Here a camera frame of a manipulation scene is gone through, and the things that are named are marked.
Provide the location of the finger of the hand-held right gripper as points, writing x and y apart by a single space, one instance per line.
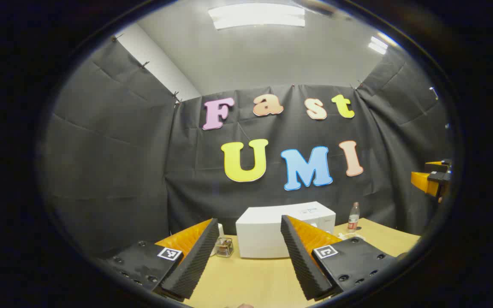
422 179
437 166

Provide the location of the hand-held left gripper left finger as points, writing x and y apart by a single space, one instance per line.
195 261

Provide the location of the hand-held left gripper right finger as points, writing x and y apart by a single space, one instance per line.
300 261

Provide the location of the white microwave oven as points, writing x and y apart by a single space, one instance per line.
263 231

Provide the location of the white toaster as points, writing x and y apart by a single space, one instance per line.
221 231

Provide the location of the clear bottle with red label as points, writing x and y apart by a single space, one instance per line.
353 218

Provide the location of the black backdrop cloth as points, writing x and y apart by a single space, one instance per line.
122 171

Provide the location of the small ceiling light panel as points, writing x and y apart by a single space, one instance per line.
378 45

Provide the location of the large ceiling light panel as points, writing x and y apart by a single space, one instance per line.
257 16

